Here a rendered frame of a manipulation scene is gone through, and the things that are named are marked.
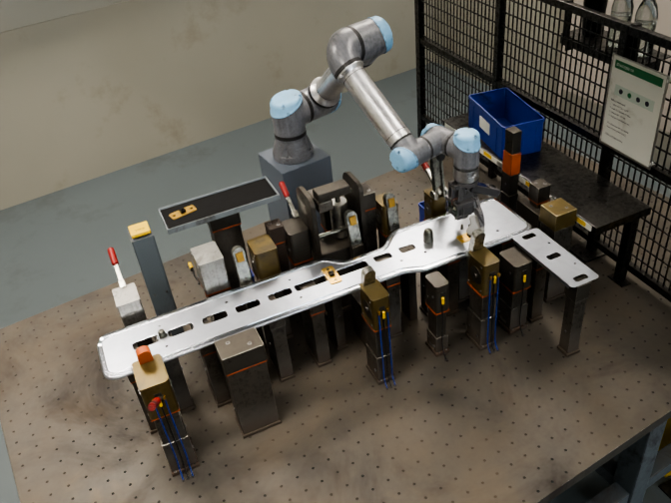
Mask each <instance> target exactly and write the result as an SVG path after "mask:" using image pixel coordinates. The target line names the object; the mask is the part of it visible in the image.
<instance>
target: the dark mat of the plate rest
mask: <svg viewBox="0 0 671 503"><path fill-rule="evenodd" d="M276 194H277V193H276V192H275V191H274V189H273V188H272V187H271V185H270V184H269V183H268V181H267V180H266V179H261V180H258V181H255V182H252V183H248V184H245V185H242V186H239V187H235V188H232V189H229V190H226V191H222V192H219V193H216V194H213V195H209V196H206V197H203V198H200V199H196V200H193V201H190V202H186V203H183V204H180V205H177V206H173V207H170V208H167V209H164V210H160V212H161V214H162V216H163V218H164V220H165V223H166V225H167V227H168V229H170V228H174V227H177V226H180V225H183V224H186V223H190V222H193V221H196V220H199V219H202V218H205V217H209V216H212V215H215V214H218V213H221V212H224V211H228V210H231V209H234V208H237V207H240V206H243V205H247V204H250V203H253V202H256V201H259V200H262V199H266V198H269V197H272V196H275V195H276ZM190 205H193V206H194V207H195V208H196V209H197V210H196V211H194V212H192V213H190V214H187V215H185V216H183V217H180V218H178V219H176V220H173V219H171V218H170V217H169V214H171V213H174V212H176V211H178V210H179V209H181V208H185V207H187V206H190Z"/></svg>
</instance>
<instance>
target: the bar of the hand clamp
mask: <svg viewBox="0 0 671 503"><path fill-rule="evenodd" d="M444 158H445V155H444V154H440V155H438V156H436V157H434V158H433V159H431V160H430V170H431V180H432V190H433V191H435V193H436V200H437V201H438V191H437V187H439V186H440V189H441V190H442V195H443V197H444V198H445V185H444V173H443V162H442V161H443V160H444Z"/></svg>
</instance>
